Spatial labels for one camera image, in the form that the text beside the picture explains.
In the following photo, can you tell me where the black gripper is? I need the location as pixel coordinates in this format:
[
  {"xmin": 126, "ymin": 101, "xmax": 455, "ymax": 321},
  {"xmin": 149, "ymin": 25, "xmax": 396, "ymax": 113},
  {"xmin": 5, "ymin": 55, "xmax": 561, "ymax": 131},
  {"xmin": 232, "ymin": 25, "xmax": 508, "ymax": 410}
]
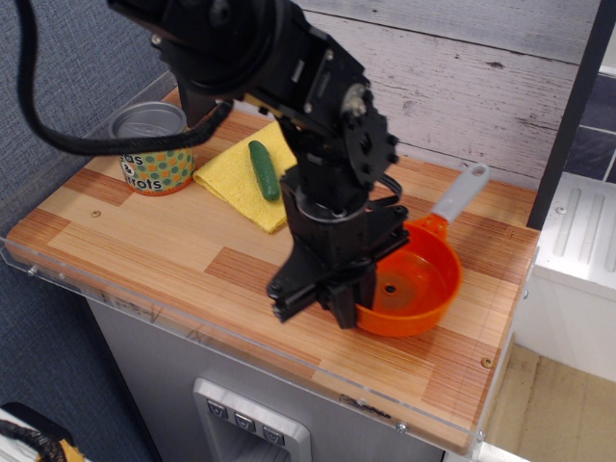
[{"xmin": 268, "ymin": 205, "xmax": 408, "ymax": 329}]

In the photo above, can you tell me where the orange pan with grey handle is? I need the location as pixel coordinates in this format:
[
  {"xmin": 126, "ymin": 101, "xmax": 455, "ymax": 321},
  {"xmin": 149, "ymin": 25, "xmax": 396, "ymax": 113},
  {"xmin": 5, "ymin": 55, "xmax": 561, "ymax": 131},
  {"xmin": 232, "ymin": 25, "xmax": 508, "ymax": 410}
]
[{"xmin": 356, "ymin": 164, "xmax": 490, "ymax": 338}]

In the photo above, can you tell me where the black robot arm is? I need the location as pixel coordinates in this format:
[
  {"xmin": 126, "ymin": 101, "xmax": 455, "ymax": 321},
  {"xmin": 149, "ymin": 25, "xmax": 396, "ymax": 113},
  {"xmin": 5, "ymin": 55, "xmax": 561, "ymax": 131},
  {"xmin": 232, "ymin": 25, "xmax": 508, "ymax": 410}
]
[{"xmin": 111, "ymin": 1, "xmax": 408, "ymax": 328}]

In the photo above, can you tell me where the green toy cucumber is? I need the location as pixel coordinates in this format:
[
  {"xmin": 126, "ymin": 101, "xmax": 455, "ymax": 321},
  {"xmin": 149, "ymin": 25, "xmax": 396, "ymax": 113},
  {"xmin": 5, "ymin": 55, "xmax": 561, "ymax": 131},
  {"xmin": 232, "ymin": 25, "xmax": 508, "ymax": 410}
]
[{"xmin": 248, "ymin": 141, "xmax": 281, "ymax": 202}]

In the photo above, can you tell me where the yellow folded cloth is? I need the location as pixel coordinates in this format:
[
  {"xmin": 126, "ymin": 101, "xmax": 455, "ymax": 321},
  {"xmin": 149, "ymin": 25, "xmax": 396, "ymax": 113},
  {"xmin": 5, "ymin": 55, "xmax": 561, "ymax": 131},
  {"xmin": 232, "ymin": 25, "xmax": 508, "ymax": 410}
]
[{"xmin": 192, "ymin": 122, "xmax": 296, "ymax": 234}]

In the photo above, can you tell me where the grey dispenser panel with buttons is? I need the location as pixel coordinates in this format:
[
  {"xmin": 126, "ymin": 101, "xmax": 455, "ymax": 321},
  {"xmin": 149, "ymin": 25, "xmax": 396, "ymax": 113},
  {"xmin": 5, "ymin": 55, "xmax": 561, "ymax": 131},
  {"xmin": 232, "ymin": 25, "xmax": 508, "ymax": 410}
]
[{"xmin": 192, "ymin": 378, "xmax": 313, "ymax": 461}]

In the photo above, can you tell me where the silver toy fridge cabinet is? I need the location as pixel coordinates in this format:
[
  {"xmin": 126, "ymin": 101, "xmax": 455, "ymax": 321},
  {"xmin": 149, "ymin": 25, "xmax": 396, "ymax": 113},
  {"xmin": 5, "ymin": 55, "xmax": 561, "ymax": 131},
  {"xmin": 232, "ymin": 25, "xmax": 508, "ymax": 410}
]
[{"xmin": 90, "ymin": 301, "xmax": 445, "ymax": 461}]

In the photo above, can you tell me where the white toy sink counter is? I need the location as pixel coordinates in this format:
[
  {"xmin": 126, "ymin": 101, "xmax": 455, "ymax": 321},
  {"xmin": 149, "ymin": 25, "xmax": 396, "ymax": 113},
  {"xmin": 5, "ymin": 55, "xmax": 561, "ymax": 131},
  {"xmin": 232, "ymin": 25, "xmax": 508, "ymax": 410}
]
[{"xmin": 512, "ymin": 173, "xmax": 615, "ymax": 380}]

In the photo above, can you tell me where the peas and carrots can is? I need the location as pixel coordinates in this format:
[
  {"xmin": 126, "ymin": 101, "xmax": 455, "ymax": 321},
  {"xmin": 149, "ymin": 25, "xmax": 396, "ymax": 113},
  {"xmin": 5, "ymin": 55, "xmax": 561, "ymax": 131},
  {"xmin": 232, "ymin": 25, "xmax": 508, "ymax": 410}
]
[{"xmin": 108, "ymin": 101, "xmax": 194, "ymax": 196}]

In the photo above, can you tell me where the yellow sponge piece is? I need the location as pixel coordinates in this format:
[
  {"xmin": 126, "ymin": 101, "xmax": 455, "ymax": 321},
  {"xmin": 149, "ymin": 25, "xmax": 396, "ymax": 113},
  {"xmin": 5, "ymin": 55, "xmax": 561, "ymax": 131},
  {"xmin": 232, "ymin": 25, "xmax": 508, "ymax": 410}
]
[{"xmin": 60, "ymin": 440, "xmax": 87, "ymax": 462}]

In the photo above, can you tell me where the black sleeved cable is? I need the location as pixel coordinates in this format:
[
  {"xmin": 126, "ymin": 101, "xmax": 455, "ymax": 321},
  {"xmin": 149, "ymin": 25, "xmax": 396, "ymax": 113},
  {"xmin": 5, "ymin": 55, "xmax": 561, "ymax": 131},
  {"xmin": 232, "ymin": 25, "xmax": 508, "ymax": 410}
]
[{"xmin": 13, "ymin": 0, "xmax": 235, "ymax": 158}]

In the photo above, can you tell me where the black vertical post right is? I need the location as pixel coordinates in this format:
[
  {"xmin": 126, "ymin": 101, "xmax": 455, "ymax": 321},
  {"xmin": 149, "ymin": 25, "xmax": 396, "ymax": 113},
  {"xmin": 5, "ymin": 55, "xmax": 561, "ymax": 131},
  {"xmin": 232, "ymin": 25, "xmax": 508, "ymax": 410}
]
[{"xmin": 526, "ymin": 0, "xmax": 615, "ymax": 231}]

